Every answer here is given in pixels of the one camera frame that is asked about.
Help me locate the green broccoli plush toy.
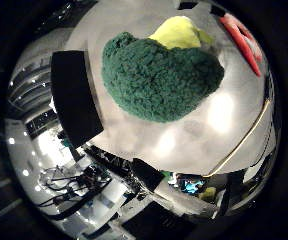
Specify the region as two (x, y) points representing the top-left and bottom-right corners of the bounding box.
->
(100, 15), (226, 124)

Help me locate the black fabric container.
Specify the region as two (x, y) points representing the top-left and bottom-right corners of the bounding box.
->
(50, 50), (105, 150)

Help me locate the black cable bundle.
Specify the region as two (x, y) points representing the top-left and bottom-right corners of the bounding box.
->
(38, 165), (112, 218)

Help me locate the thin cable on table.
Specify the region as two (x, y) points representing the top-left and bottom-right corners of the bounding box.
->
(201, 97), (272, 178)

